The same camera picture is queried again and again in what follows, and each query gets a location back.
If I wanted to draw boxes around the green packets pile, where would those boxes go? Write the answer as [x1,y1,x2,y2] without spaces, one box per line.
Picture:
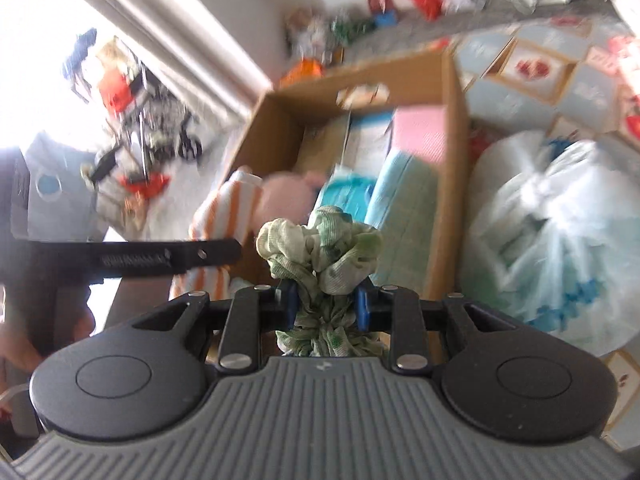
[332,12,376,43]

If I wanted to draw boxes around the light green soft pack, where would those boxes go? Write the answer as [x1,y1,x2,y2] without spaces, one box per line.
[365,152,443,288]

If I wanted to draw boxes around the orange snack bag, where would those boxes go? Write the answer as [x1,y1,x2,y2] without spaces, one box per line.
[280,57,326,86]

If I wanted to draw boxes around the white curtain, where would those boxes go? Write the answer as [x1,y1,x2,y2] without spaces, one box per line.
[42,0,273,121]

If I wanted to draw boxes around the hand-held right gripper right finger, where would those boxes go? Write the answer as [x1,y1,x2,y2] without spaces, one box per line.
[354,282,516,375]

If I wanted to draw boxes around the folded stroller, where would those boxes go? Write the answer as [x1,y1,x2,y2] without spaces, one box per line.
[62,27,203,186]

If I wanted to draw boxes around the orange white striped cloth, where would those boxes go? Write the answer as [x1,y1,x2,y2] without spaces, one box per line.
[170,167,266,301]

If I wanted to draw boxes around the pink soft pack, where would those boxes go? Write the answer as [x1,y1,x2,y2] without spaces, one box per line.
[390,105,451,166]

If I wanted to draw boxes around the green white patterned cloth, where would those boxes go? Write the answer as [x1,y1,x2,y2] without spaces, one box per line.
[255,205,388,358]

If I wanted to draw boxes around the teal soft pack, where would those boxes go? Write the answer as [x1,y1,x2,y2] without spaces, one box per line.
[315,170,381,221]

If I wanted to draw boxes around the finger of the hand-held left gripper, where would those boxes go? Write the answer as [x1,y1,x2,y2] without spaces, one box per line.
[30,237,243,278]

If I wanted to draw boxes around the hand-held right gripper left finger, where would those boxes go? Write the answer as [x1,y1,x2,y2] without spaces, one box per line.
[131,280,299,373]

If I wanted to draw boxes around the small red bag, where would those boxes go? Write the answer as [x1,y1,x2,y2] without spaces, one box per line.
[125,172,171,196]

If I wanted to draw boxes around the person's left hand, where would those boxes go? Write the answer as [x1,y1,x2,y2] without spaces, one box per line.
[0,327,45,386]

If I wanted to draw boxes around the pile of plastic bags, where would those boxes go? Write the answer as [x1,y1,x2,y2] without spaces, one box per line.
[285,7,336,61]

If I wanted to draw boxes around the pink plush toy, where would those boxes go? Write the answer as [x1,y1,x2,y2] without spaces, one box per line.
[260,170,326,223]

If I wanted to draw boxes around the large white plastic bag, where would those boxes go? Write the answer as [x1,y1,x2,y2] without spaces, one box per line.
[457,130,640,351]

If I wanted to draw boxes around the white blue tissue pack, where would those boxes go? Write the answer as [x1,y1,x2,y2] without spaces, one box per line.
[345,110,396,171]

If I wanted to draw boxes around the cardboard box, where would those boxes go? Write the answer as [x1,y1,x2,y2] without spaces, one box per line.
[220,49,471,361]

